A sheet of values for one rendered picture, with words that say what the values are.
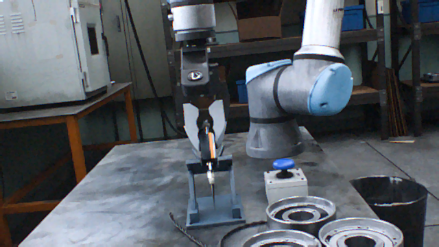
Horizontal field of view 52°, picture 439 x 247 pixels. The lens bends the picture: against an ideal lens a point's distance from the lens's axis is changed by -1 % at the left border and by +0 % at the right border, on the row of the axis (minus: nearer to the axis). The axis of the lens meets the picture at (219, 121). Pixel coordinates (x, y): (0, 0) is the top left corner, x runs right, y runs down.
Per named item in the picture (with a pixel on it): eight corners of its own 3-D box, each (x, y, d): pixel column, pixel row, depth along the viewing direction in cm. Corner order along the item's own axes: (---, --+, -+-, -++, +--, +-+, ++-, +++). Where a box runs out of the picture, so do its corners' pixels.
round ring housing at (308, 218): (285, 215, 76) (283, 193, 75) (346, 224, 71) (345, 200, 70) (256, 242, 68) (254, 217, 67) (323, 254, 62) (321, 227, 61)
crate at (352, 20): (352, 29, 434) (352, 7, 429) (365, 29, 396) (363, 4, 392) (299, 36, 436) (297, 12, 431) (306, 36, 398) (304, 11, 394)
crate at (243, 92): (291, 93, 445) (289, 71, 441) (295, 99, 408) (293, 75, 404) (239, 98, 450) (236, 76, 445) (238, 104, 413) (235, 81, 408)
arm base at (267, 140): (245, 146, 125) (241, 111, 123) (300, 140, 124) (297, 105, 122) (247, 161, 110) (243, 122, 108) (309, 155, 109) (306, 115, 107)
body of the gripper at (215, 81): (222, 92, 87) (215, 29, 85) (224, 99, 78) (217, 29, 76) (182, 97, 87) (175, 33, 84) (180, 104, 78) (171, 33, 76)
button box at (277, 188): (309, 204, 80) (307, 178, 79) (269, 208, 80) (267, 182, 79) (302, 188, 88) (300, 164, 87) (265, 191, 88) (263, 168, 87)
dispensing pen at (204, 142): (205, 208, 75) (196, 116, 81) (206, 213, 79) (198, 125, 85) (218, 206, 75) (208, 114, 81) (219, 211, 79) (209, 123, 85)
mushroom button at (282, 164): (298, 189, 81) (295, 162, 80) (276, 191, 81) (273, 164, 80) (294, 181, 85) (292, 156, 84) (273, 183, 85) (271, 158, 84)
